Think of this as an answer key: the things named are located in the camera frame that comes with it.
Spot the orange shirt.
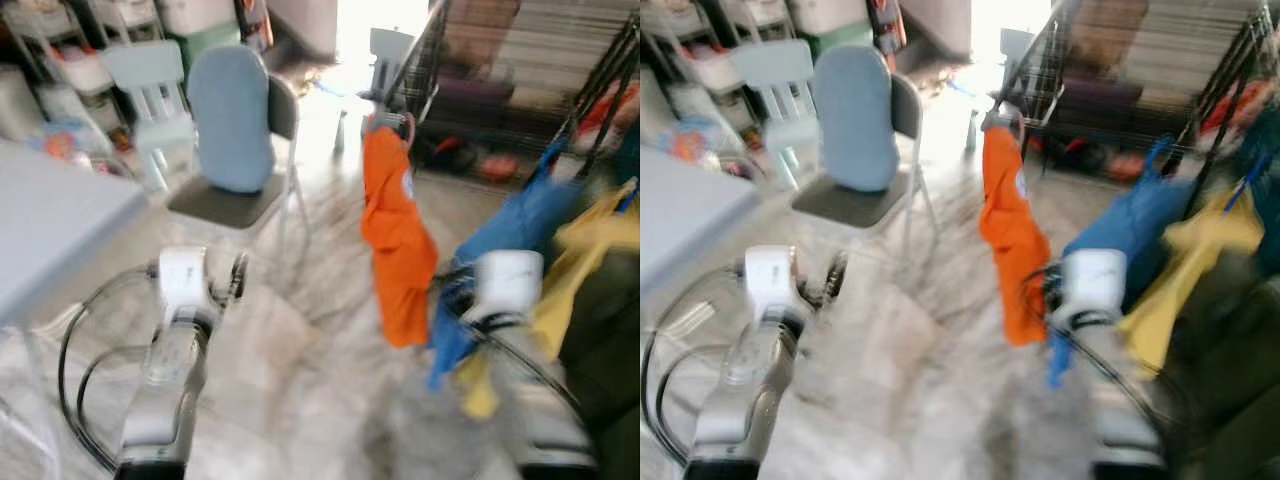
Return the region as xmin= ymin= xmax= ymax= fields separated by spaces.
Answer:
xmin=360 ymin=125 xmax=439 ymax=349
xmin=978 ymin=125 xmax=1053 ymax=346

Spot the yellow knit shirt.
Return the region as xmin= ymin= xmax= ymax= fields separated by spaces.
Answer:
xmin=1118 ymin=185 xmax=1266 ymax=376
xmin=460 ymin=180 xmax=641 ymax=421

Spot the grey folding chair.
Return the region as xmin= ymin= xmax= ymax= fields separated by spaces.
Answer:
xmin=790 ymin=75 xmax=941 ymax=256
xmin=165 ymin=75 xmax=311 ymax=251

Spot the pale blue folding table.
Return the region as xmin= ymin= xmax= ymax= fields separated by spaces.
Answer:
xmin=0 ymin=140 xmax=151 ymax=326
xmin=640 ymin=145 xmax=761 ymax=301

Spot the light blue cushion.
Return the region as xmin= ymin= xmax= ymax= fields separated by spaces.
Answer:
xmin=187 ymin=45 xmax=276 ymax=194
xmin=812 ymin=45 xmax=901 ymax=193

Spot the pale green kids chair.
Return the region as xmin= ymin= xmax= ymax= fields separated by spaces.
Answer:
xmin=728 ymin=40 xmax=821 ymax=191
xmin=998 ymin=28 xmax=1041 ymax=101
xmin=368 ymin=28 xmax=416 ymax=101
xmin=100 ymin=40 xmax=196 ymax=191

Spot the grey green sofa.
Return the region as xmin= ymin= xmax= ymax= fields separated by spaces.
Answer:
xmin=555 ymin=250 xmax=641 ymax=480
xmin=1165 ymin=260 xmax=1280 ymax=480

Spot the blue shirt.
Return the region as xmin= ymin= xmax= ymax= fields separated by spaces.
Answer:
xmin=428 ymin=140 xmax=591 ymax=391
xmin=1045 ymin=140 xmax=1201 ymax=391

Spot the black metal drying rack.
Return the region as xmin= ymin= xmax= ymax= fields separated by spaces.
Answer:
xmin=375 ymin=0 xmax=641 ymax=186
xmin=990 ymin=0 xmax=1280 ymax=186

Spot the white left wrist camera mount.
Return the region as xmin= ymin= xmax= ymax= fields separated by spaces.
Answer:
xmin=158 ymin=247 xmax=211 ymax=321
xmin=743 ymin=245 xmax=798 ymax=319

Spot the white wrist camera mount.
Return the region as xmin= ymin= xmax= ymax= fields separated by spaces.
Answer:
xmin=475 ymin=250 xmax=546 ymax=323
xmin=743 ymin=245 xmax=798 ymax=319
xmin=1060 ymin=248 xmax=1128 ymax=326
xmin=158 ymin=247 xmax=211 ymax=321

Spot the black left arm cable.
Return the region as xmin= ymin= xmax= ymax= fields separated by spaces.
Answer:
xmin=642 ymin=265 xmax=746 ymax=466
xmin=76 ymin=345 xmax=151 ymax=461
xmin=657 ymin=342 xmax=736 ymax=451
xmin=58 ymin=262 xmax=161 ymax=471

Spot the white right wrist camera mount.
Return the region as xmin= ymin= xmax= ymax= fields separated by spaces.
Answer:
xmin=1060 ymin=248 xmax=1128 ymax=326
xmin=475 ymin=250 xmax=546 ymax=323

